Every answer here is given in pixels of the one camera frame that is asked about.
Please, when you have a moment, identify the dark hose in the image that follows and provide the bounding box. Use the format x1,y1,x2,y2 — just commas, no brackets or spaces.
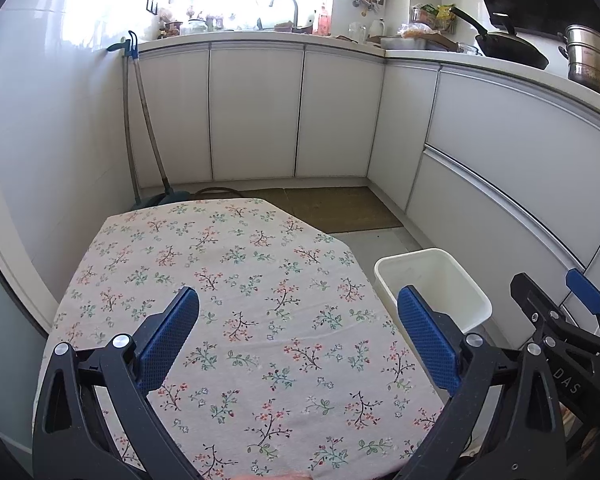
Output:
192,186,244,200

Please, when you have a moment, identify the row of small ornaments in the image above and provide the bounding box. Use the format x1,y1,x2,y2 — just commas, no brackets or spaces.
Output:
157,0,262,39

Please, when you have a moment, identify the white plastic bin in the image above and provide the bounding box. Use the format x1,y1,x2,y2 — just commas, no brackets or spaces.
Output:
374,248,492,333

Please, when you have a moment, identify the metal tray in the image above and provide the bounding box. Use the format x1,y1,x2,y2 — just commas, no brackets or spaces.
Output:
380,35,429,51

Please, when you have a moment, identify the floral tablecloth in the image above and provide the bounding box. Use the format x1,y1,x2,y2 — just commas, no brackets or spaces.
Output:
32,197,446,480

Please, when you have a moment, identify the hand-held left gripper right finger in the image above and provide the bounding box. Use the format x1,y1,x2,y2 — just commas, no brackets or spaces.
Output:
396,285,565,480

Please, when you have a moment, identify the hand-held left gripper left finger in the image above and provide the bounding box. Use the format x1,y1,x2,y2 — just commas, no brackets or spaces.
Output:
32,286,201,480

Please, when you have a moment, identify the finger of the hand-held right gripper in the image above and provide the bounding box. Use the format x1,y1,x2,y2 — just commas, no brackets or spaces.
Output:
510,272,569,331
566,268,600,341

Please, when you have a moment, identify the brown floor mat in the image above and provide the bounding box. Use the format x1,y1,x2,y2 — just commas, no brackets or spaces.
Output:
252,186,405,234

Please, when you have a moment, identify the teal dustpan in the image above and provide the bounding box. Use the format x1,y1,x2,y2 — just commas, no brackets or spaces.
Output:
135,189,191,209

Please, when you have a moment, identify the pile of snack bags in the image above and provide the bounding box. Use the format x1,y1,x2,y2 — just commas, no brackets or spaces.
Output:
411,4,456,34

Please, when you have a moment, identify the black wok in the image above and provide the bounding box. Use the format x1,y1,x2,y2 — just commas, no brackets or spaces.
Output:
450,6,550,71

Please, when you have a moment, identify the stacked steel pot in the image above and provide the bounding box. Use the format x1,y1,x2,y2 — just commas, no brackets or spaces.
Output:
558,24,600,103

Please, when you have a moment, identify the glass door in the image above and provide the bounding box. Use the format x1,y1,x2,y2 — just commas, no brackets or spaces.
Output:
0,240,37,461

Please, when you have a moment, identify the metal faucet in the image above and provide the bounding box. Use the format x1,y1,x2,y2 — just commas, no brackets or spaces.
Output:
269,0,300,31

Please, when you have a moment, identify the metal mop pole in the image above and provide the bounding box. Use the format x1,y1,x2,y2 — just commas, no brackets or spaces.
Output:
122,42,144,207
132,57,174,196

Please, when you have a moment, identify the wooden cutting board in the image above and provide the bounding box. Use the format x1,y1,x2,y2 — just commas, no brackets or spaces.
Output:
400,27,457,46

